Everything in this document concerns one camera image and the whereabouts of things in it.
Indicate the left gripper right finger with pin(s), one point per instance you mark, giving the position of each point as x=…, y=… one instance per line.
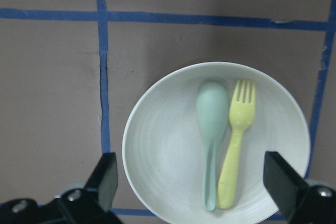
x=284, y=185

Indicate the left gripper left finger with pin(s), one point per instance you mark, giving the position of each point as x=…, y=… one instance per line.
x=103, y=181

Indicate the white round plate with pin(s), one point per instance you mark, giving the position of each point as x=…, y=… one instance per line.
x=172, y=156

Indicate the yellow plastic fork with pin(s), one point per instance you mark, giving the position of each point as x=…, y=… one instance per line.
x=241, y=116

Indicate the light green plastic spoon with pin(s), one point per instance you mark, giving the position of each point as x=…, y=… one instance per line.
x=212, y=114

